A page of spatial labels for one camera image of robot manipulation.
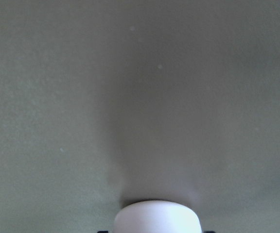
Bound pink cup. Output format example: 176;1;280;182
113;200;202;233

